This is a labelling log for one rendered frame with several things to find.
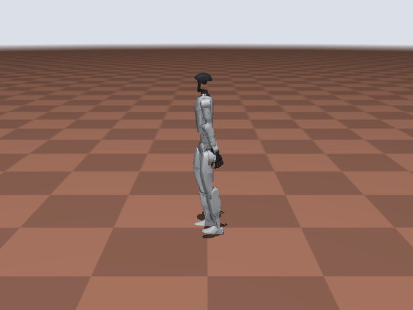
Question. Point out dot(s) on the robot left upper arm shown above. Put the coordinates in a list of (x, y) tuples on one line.
[(206, 109)]

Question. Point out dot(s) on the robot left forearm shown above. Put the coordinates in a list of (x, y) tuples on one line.
[(211, 138)]

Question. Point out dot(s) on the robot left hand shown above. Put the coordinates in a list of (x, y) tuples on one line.
[(218, 161)]

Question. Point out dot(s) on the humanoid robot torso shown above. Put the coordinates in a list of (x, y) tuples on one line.
[(203, 144)]

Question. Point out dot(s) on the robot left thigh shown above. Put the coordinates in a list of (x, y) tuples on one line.
[(206, 171)]

